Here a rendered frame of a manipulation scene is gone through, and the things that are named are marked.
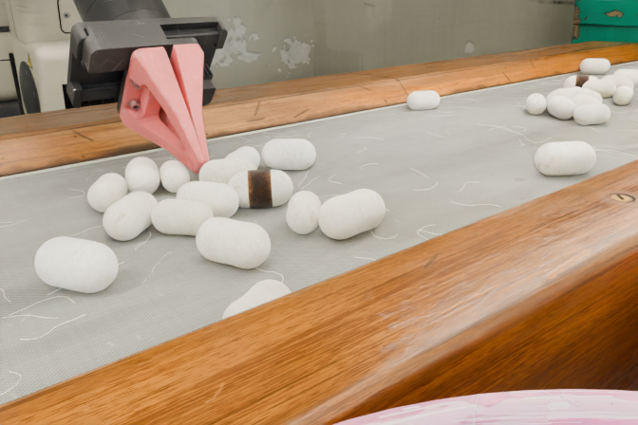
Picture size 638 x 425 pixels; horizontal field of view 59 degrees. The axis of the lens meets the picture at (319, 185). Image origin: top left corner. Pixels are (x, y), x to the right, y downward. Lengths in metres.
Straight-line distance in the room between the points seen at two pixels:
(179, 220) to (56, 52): 0.65
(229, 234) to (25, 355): 0.09
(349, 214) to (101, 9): 0.23
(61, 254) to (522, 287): 0.18
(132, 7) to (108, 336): 0.25
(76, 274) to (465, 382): 0.15
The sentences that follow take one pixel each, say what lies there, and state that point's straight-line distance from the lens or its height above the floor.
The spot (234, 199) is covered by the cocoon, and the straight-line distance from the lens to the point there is 0.30.
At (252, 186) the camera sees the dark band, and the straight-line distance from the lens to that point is 0.31.
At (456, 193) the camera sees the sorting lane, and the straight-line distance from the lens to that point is 0.35.
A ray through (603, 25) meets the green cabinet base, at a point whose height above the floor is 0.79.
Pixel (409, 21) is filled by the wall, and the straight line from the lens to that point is 2.47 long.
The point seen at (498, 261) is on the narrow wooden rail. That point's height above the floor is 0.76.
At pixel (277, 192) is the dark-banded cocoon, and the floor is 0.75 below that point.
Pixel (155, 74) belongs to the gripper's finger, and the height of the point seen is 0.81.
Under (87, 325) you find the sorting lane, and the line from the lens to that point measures 0.23.
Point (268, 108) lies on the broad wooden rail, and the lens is 0.54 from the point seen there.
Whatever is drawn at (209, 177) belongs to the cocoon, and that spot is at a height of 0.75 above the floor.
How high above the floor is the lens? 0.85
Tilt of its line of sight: 18 degrees down
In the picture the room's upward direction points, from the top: 2 degrees counter-clockwise
